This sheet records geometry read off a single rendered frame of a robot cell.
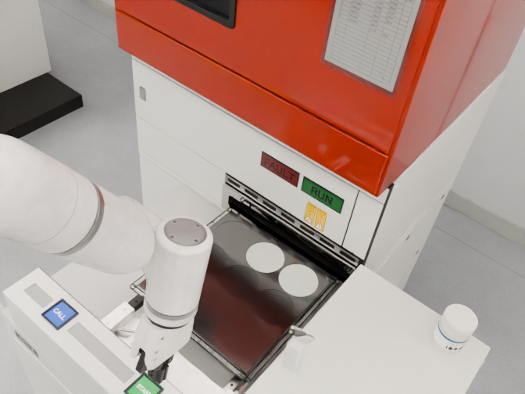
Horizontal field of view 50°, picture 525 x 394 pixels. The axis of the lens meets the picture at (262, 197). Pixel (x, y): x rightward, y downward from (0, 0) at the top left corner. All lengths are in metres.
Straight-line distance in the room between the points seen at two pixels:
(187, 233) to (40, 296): 0.61
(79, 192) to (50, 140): 2.67
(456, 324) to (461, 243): 1.73
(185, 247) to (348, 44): 0.50
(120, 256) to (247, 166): 0.86
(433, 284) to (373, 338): 1.46
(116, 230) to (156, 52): 0.87
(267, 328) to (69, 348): 0.44
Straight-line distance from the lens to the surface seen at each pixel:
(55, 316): 1.30
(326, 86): 1.13
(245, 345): 1.31
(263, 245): 1.48
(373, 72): 1.06
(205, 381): 1.28
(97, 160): 3.09
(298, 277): 1.43
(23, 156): 0.54
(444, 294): 2.73
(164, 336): 0.91
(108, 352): 1.24
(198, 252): 0.78
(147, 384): 1.19
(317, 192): 1.36
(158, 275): 0.82
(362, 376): 1.24
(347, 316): 1.31
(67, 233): 0.59
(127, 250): 0.67
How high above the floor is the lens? 2.03
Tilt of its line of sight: 45 degrees down
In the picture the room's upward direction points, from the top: 8 degrees clockwise
